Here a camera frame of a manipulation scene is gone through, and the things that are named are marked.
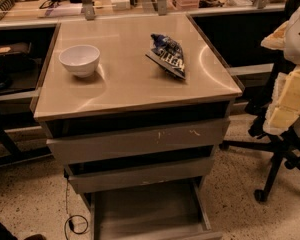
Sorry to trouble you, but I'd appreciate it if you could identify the drawer cabinet with steel top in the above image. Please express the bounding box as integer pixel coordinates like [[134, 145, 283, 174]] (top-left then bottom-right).
[[29, 13, 246, 240]]

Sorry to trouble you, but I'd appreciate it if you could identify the black floor cable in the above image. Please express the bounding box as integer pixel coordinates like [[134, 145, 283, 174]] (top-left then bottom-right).
[[63, 170, 90, 240]]

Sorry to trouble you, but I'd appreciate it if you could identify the grey top drawer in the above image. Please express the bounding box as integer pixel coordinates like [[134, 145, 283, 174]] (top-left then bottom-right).
[[47, 119, 229, 164]]

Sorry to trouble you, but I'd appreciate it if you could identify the black office chair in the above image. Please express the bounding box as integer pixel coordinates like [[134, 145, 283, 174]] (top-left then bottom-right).
[[220, 0, 300, 202]]

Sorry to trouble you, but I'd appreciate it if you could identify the grey middle drawer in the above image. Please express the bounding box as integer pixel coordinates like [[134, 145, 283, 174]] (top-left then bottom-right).
[[69, 157, 214, 194]]

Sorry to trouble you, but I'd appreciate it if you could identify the grey bottom drawer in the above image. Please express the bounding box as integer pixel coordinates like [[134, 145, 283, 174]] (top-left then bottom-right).
[[91, 180, 222, 240]]

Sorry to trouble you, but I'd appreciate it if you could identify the long background workbench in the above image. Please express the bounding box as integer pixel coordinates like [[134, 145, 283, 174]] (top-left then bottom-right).
[[0, 0, 286, 167]]

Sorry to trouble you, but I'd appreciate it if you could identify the white ceramic bowl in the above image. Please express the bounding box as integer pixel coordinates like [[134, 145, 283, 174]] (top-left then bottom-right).
[[59, 45, 101, 78]]

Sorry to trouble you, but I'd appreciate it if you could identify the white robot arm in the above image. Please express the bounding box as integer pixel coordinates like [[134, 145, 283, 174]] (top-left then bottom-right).
[[261, 7, 300, 135]]

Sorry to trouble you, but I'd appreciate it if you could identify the grey drawer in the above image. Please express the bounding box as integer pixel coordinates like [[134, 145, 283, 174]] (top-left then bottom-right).
[[69, 157, 214, 194], [91, 180, 222, 240], [47, 119, 229, 164]]

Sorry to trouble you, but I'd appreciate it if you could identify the blue chip bag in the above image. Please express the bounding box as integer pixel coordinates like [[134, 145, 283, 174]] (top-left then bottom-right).
[[146, 33, 186, 80]]

